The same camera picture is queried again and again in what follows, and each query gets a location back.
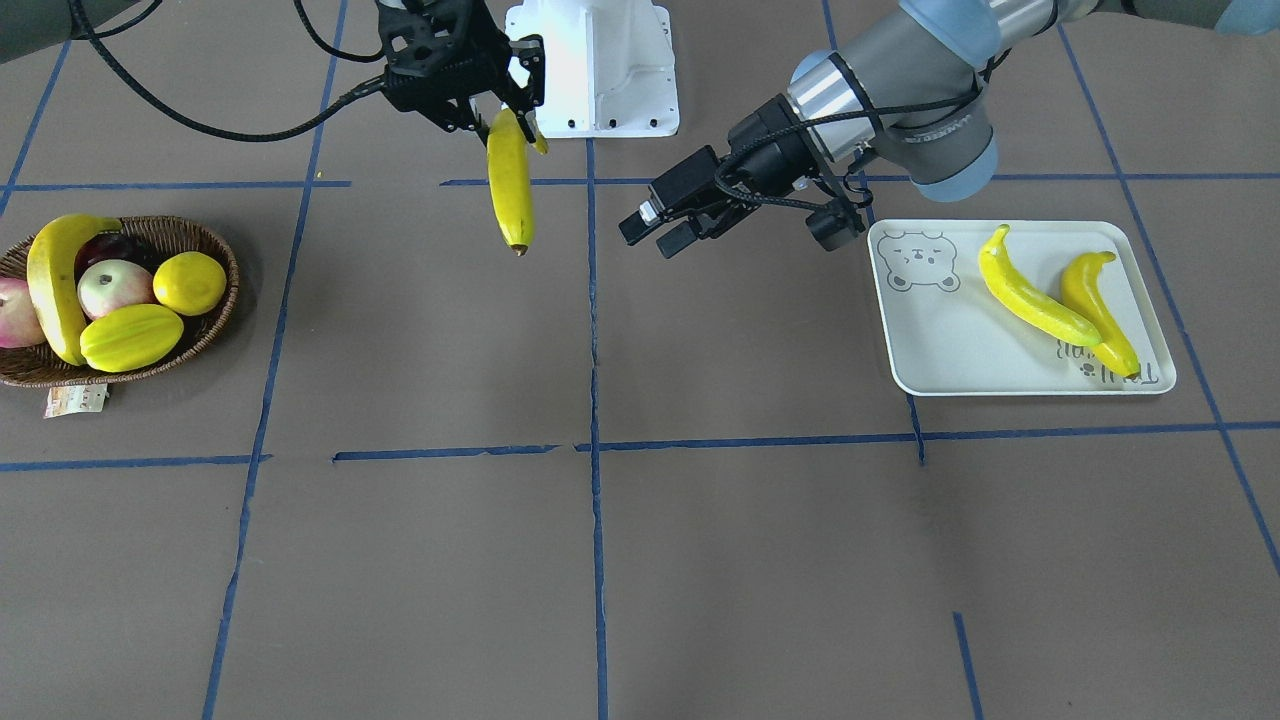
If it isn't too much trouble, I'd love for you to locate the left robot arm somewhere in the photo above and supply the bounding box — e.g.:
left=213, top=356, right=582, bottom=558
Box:
left=620, top=1, right=1277, bottom=258

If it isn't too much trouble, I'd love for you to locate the white bear tray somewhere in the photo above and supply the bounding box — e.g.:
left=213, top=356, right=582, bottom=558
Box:
left=868, top=219, right=1178, bottom=396

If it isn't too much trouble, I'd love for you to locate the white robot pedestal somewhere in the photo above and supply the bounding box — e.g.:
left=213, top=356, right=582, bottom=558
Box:
left=504, top=1, right=681, bottom=138

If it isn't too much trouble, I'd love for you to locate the yellow banana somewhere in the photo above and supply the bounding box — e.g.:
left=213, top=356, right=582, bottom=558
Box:
left=977, top=224, right=1100, bottom=347
left=26, top=213, right=122, bottom=366
left=1060, top=251, right=1140, bottom=379
left=486, top=106, right=549, bottom=258

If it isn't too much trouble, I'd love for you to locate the yellow lemon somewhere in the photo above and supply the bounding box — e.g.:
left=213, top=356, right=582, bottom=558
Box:
left=152, top=251, right=228, bottom=316

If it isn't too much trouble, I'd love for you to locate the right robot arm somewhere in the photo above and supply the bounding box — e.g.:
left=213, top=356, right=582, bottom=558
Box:
left=1, top=1, right=547, bottom=149

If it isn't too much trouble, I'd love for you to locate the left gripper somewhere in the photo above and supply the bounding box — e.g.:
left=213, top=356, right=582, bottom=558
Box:
left=618, top=94, right=828, bottom=259

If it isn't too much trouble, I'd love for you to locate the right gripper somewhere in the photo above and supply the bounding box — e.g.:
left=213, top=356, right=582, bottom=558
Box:
left=378, top=1, right=547, bottom=141

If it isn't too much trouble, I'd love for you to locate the yellow starfruit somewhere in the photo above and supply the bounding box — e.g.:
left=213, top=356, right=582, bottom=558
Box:
left=79, top=304, right=186, bottom=373

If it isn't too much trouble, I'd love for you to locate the red yellow apple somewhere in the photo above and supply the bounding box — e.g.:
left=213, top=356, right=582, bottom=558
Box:
left=1, top=277, right=46, bottom=348

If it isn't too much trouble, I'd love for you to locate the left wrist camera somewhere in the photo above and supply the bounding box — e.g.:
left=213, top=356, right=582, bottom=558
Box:
left=805, top=176, right=873, bottom=252

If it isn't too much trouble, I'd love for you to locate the woven fruit basket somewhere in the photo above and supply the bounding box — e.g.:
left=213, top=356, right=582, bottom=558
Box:
left=3, top=214, right=241, bottom=389

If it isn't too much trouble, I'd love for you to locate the green red apple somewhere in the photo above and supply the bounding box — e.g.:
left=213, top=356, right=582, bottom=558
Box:
left=77, top=259, right=155, bottom=320

